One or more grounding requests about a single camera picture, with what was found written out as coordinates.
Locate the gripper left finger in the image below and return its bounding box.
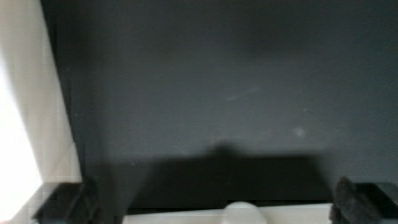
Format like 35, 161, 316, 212
33, 180, 99, 224

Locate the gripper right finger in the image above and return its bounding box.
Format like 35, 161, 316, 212
328, 177, 398, 224

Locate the white drawer box with knob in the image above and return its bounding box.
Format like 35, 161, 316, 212
122, 202, 330, 224

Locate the large white drawer housing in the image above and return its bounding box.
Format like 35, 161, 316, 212
0, 0, 81, 224

